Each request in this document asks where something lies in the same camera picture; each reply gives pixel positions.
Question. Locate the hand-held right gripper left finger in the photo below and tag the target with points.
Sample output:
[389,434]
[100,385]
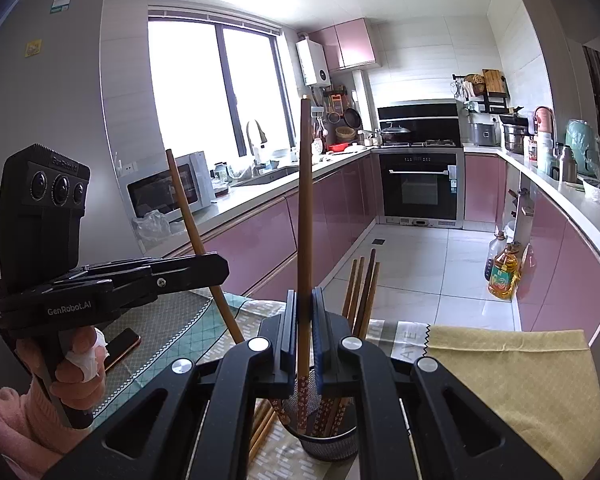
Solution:
[285,330]

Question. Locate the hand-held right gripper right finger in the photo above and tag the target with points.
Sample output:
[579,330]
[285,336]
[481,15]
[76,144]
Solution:
[320,330]

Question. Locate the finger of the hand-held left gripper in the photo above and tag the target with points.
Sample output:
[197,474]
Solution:
[190,272]
[110,269]

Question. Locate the single patterned wooden chopstick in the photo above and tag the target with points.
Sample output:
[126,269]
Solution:
[305,185]
[190,220]

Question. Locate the bundle of wooden chopsticks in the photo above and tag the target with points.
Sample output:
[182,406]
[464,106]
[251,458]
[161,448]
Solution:
[365,290]

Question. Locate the black mesh holder cup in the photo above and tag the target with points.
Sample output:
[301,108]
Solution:
[325,447]

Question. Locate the person's left forearm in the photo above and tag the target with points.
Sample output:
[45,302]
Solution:
[15,425]

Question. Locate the person's left hand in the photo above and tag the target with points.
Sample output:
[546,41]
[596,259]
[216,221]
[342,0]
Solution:
[80,380]

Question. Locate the grey green printed tablecloth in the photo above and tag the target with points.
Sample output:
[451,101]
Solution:
[180,310]

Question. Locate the clear plastic bag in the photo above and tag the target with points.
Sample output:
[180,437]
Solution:
[152,225]

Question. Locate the pink base cabinet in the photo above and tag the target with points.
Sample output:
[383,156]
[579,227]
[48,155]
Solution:
[565,270]
[260,250]

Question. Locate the smartphone with orange edge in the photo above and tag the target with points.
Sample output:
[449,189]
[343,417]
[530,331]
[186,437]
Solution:
[122,347]

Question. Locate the white microwave oven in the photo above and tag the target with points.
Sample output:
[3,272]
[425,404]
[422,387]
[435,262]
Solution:
[155,192]

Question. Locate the glass jar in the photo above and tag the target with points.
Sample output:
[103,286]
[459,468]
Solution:
[221,180]

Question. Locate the steel kitchen faucet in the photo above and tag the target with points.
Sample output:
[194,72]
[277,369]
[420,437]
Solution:
[250,145]

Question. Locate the grey refrigerator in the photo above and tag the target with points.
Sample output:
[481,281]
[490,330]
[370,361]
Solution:
[55,100]

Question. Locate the black built-in oven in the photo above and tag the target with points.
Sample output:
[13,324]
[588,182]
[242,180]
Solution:
[420,190]

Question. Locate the red bowl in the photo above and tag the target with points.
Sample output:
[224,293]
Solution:
[339,148]

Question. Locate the clear jug with dark liquid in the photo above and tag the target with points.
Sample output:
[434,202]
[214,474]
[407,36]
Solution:
[492,257]

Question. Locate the kitchen window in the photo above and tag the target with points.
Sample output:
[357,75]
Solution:
[190,85]

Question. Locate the yellow cooking oil bottle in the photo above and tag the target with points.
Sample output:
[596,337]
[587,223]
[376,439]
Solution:
[504,272]

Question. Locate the woven basket bowl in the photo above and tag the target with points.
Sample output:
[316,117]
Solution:
[345,135]

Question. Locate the dark wok with lid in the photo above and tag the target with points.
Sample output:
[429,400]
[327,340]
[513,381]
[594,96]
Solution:
[395,132]

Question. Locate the black frying pan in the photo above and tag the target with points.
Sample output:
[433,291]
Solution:
[352,118]

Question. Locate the gas stove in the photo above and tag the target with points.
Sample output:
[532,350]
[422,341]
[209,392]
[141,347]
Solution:
[437,143]

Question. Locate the black range hood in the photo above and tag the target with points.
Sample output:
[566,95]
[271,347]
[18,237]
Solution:
[430,115]

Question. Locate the white water heater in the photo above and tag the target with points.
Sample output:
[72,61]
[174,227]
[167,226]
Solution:
[312,62]

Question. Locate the silver rice cooker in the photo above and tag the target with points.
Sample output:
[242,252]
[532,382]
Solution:
[482,134]

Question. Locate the stainless steel pot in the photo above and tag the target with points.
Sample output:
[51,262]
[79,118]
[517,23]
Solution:
[514,137]

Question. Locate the white bottle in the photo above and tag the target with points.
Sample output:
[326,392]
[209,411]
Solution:
[545,155]

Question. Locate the steel thermos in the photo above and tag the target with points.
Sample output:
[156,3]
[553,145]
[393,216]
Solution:
[567,165]

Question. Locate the wooden cutting board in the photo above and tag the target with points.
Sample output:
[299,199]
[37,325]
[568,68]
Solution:
[494,81]

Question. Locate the pink kettle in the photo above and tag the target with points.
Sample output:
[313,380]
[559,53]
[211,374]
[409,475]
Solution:
[545,120]

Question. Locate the teal appliance in plastic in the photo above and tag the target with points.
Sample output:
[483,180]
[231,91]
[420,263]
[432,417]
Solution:
[582,147]

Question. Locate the pink wall cabinet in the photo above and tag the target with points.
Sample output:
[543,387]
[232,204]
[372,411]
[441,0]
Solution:
[350,45]

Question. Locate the black wall shelf rack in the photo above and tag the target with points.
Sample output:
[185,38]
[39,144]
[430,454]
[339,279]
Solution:
[495,100]

